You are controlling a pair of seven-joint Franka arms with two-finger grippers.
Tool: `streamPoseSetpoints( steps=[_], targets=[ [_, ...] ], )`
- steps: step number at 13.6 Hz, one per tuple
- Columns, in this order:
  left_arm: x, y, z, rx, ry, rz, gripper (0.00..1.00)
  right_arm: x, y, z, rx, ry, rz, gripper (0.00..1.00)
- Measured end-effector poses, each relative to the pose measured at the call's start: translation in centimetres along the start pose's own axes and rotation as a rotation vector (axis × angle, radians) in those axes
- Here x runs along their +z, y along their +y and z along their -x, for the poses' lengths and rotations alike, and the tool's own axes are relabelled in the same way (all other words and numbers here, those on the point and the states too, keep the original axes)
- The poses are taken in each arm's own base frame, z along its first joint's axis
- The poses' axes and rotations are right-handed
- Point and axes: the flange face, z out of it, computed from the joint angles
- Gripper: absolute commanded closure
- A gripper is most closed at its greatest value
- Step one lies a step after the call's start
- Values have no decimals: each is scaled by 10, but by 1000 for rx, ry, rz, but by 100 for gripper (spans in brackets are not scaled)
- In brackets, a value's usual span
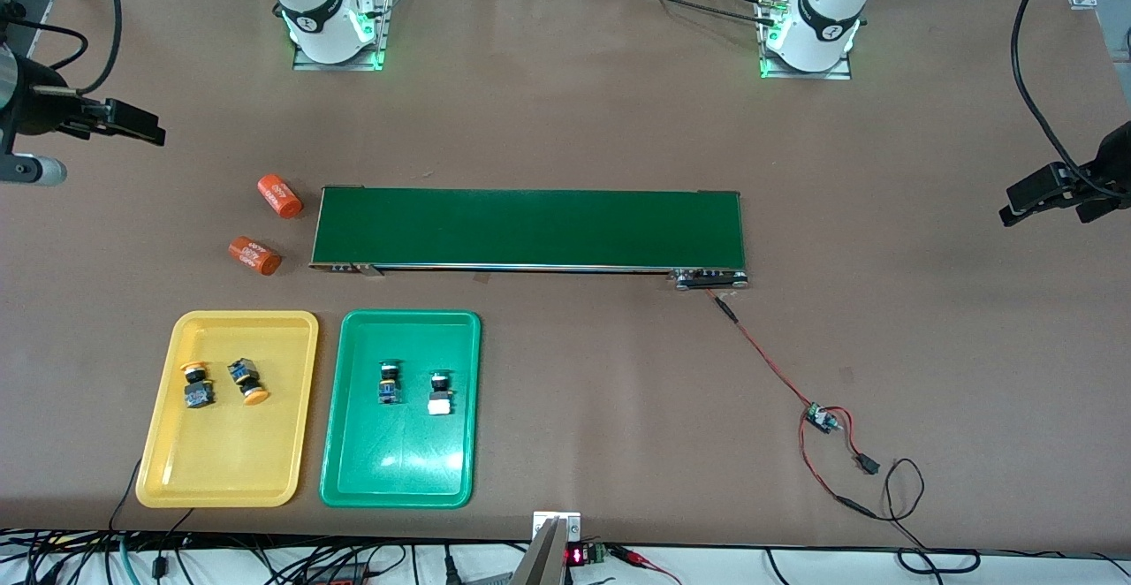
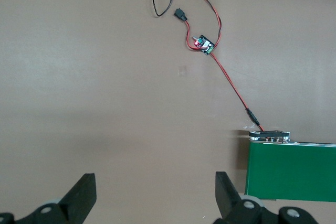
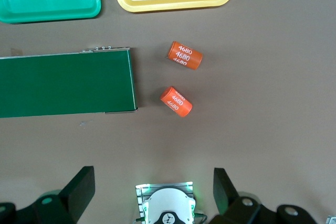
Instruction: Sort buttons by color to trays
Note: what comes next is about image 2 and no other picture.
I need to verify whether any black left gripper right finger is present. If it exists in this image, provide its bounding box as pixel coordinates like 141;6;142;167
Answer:
214;171;317;224

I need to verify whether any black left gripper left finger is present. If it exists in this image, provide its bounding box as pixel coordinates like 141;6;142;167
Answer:
0;173;97;224

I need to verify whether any green conveyor belt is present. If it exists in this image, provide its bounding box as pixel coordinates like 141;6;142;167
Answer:
244;129;336;202

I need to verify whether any small green controller board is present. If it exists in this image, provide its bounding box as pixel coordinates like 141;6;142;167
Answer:
193;34;217;56

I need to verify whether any red black twisted wire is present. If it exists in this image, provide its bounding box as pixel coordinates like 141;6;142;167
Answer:
209;52;266;132

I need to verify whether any small black wire connector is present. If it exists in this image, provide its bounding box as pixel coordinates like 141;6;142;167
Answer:
173;7;188;23

